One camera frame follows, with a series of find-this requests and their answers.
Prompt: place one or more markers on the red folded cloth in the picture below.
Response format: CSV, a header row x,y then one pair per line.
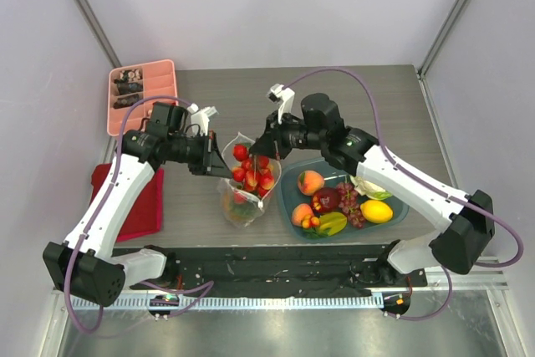
x,y
146,215

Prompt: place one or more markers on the clear zip top bag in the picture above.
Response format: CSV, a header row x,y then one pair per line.
x,y
245,196

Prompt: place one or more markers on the small orange cherry cluster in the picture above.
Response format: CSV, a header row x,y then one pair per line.
x,y
310,222

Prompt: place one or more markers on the teal plastic tray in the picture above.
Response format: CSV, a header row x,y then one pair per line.
x,y
289,196

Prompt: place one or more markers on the yellow green toy starfruit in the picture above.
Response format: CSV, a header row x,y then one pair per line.
x,y
331,224

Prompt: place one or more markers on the purple toy grapes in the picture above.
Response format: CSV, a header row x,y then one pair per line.
x,y
349,205

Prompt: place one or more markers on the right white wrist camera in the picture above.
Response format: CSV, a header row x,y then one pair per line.
x,y
283,97

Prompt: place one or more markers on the pink compartment organizer box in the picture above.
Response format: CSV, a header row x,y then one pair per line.
x,y
130,84

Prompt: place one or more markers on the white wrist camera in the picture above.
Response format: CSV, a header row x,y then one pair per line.
x,y
283,97
200,117

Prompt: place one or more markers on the dark red toy apple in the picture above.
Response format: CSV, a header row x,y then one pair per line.
x,y
325,200

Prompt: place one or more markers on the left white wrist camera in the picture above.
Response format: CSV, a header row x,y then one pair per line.
x,y
200,117

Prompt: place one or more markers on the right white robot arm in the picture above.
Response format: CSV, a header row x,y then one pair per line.
x,y
462,226

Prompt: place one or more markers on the orange toy pineapple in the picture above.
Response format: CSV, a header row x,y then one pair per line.
x,y
239,210

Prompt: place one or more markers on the slotted white cable duct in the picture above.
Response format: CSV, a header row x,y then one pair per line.
x,y
159,302

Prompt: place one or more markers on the yellow toy lemon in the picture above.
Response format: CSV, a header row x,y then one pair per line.
x,y
376,212

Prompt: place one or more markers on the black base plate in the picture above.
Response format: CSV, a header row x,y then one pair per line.
x,y
307,271

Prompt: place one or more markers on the white toy cauliflower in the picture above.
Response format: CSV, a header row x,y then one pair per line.
x,y
369,189

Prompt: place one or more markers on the red cherry bunch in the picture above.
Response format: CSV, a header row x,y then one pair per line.
x,y
252,174

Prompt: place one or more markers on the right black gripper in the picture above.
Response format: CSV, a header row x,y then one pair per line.
x,y
272,136

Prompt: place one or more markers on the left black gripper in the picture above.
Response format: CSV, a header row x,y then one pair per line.
x,y
211,161

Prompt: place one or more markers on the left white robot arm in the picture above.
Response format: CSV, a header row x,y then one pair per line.
x,y
84,265

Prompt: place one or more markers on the orange toy peach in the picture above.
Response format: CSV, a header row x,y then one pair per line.
x,y
300,213
309,182

